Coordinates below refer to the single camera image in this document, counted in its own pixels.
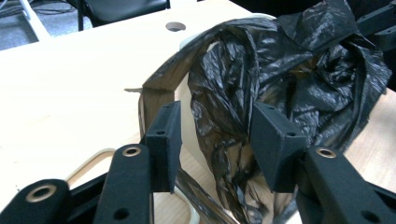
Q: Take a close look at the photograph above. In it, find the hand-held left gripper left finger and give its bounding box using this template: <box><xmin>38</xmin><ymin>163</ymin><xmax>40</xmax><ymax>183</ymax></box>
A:
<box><xmin>144</xmin><ymin>100</ymin><xmax>183</xmax><ymax>194</ymax></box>

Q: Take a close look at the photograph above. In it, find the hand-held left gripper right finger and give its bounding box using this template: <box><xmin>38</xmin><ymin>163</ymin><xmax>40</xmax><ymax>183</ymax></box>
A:
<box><xmin>249</xmin><ymin>102</ymin><xmax>308</xmax><ymax>194</ymax></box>

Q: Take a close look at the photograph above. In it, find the cream plastic bin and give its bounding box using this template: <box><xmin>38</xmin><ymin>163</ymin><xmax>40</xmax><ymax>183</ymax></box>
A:
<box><xmin>64</xmin><ymin>12</ymin><xmax>276</xmax><ymax>224</ymax></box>

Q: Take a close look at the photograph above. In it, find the black garbage bag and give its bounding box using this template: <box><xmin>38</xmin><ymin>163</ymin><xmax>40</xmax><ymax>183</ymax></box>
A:
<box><xmin>138</xmin><ymin>0</ymin><xmax>393</xmax><ymax>224</ymax></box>

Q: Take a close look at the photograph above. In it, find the grey table grommet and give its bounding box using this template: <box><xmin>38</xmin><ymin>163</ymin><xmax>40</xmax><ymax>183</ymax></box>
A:
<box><xmin>164</xmin><ymin>21</ymin><xmax>187</xmax><ymax>33</ymax></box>

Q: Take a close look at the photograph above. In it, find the black folding chair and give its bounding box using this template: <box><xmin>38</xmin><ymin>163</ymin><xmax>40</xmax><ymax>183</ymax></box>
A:
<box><xmin>66</xmin><ymin>0</ymin><xmax>172</xmax><ymax>32</ymax></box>

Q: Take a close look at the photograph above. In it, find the bundle of black floor cables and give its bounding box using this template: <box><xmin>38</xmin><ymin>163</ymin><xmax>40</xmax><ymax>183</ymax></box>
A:
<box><xmin>0</xmin><ymin>0</ymin><xmax>78</xmax><ymax>17</ymax></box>

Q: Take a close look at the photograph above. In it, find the white metal desk frame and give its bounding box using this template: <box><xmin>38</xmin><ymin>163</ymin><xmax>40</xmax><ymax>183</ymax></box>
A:
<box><xmin>18</xmin><ymin>0</ymin><xmax>52</xmax><ymax>43</ymax></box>

